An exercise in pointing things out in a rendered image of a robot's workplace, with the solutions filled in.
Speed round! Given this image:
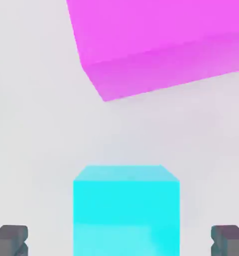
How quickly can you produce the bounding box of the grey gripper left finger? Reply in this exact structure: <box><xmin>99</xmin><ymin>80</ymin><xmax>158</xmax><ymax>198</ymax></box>
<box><xmin>0</xmin><ymin>224</ymin><xmax>29</xmax><ymax>256</ymax></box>

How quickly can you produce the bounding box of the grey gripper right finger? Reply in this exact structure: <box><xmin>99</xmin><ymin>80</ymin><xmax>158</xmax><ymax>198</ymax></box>
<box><xmin>210</xmin><ymin>224</ymin><xmax>239</xmax><ymax>256</ymax></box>

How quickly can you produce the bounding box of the small cyan cube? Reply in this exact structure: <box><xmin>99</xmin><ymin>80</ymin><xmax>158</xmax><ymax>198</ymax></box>
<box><xmin>72</xmin><ymin>164</ymin><xmax>181</xmax><ymax>256</ymax></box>

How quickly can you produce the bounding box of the large magenta box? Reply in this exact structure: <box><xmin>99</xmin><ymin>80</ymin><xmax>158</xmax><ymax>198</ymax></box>
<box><xmin>65</xmin><ymin>0</ymin><xmax>239</xmax><ymax>103</ymax></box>

